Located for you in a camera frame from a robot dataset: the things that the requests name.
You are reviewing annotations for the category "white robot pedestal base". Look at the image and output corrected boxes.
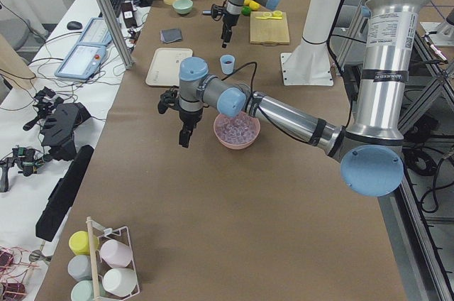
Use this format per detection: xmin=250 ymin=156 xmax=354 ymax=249
xmin=281 ymin=0 xmax=341 ymax=87

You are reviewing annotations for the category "mint green bowl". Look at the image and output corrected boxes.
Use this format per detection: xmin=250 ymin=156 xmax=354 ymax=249
xmin=172 ymin=0 xmax=194 ymax=16

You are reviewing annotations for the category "teach pendant near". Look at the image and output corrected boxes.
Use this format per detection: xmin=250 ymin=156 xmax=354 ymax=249
xmin=55 ymin=43 xmax=106 ymax=80

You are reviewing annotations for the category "black computer mouse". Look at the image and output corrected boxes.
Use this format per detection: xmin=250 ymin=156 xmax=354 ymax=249
xmin=67 ymin=21 xmax=83 ymax=31

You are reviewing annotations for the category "teach pendant far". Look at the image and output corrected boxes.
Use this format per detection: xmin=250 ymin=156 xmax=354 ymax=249
xmin=78 ymin=18 xmax=112 ymax=46

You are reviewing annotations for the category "white wire cup rack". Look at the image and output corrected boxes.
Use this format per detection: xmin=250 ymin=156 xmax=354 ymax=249
xmin=86 ymin=217 xmax=141 ymax=300

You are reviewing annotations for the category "white frosted cup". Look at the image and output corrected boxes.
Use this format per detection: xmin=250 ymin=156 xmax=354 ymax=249
xmin=102 ymin=268 xmax=138 ymax=297

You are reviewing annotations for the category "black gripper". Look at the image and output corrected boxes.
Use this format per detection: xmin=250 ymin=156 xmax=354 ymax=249
xmin=202 ymin=4 xmax=238 ymax=48
xmin=157 ymin=86 xmax=203 ymax=148

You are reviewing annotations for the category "light blue plastic cup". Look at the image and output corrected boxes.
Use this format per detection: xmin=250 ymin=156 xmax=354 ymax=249
xmin=219 ymin=54 xmax=236 ymax=75

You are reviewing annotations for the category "teach pendant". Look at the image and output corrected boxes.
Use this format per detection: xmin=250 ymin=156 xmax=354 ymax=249
xmin=78 ymin=18 xmax=112 ymax=46
xmin=55 ymin=43 xmax=106 ymax=80

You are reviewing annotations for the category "pink bowl of ice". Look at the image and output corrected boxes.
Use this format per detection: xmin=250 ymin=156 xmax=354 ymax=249
xmin=214 ymin=111 xmax=260 ymax=150

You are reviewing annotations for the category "lemon half upper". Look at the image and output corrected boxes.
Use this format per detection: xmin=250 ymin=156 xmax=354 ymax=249
xmin=272 ymin=11 xmax=283 ymax=18

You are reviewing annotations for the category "cream rabbit tray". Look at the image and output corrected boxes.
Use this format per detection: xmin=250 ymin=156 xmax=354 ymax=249
xmin=145 ymin=48 xmax=193 ymax=87

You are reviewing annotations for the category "grey folded cloth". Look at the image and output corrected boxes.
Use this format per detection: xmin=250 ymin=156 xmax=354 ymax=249
xmin=160 ymin=28 xmax=183 ymax=44

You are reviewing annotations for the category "wooden cutting board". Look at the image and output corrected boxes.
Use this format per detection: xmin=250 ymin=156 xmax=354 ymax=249
xmin=250 ymin=11 xmax=290 ymax=45

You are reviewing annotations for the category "yellow plastic knife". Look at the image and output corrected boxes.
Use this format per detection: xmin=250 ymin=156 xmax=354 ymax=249
xmin=255 ymin=16 xmax=283 ymax=20

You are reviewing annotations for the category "green frosted cup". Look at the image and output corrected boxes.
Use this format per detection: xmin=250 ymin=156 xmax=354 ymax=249
xmin=70 ymin=280 xmax=94 ymax=301

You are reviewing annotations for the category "yellow frosted cup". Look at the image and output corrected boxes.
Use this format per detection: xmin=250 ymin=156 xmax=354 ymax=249
xmin=68 ymin=231 xmax=89 ymax=256

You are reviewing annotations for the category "whole yellow lemon right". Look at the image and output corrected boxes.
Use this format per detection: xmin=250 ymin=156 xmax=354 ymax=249
xmin=248 ymin=1 xmax=261 ymax=11

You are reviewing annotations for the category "grey frosted cup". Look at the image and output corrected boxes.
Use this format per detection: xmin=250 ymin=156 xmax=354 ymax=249
xmin=67 ymin=255 xmax=92 ymax=282

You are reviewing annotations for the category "pink frosted cup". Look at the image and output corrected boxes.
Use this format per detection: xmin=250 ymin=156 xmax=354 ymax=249
xmin=99 ymin=239 xmax=133 ymax=268

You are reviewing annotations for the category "aluminium frame post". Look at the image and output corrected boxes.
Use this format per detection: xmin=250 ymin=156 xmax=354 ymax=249
xmin=96 ymin=0 xmax=133 ymax=70

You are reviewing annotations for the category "green lime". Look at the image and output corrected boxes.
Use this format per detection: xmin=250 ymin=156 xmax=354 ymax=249
xmin=241 ymin=6 xmax=251 ymax=16

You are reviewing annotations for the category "black bar device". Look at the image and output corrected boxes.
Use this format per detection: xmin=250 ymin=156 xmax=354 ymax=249
xmin=35 ymin=145 xmax=94 ymax=242

